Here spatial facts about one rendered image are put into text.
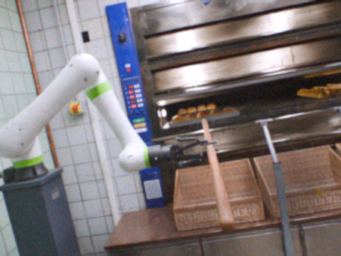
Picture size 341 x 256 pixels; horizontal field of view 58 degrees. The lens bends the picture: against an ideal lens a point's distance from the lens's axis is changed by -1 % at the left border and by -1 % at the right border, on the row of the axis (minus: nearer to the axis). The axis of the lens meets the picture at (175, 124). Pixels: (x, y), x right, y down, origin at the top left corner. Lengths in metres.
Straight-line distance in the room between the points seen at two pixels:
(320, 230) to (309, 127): 0.77
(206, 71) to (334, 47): 0.93
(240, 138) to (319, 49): 0.85
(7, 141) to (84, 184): 1.40
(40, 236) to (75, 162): 1.16
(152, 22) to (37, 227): 1.59
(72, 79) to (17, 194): 0.56
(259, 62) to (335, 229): 1.20
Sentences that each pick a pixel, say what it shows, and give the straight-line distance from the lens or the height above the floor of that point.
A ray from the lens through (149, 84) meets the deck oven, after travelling 2.35.
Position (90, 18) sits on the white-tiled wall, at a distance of 2.50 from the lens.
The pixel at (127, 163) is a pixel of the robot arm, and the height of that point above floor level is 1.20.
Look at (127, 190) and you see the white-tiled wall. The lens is 2.53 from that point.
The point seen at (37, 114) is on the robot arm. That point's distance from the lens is 1.28.
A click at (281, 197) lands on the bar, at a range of 1.89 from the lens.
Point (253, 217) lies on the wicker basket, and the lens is 2.02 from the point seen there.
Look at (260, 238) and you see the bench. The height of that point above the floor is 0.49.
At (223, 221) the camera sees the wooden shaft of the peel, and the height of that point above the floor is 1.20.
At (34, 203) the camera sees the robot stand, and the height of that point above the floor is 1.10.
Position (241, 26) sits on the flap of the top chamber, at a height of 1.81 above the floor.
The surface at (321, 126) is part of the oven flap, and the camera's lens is 2.50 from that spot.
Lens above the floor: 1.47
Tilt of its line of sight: 7 degrees down
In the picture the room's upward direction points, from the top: 11 degrees counter-clockwise
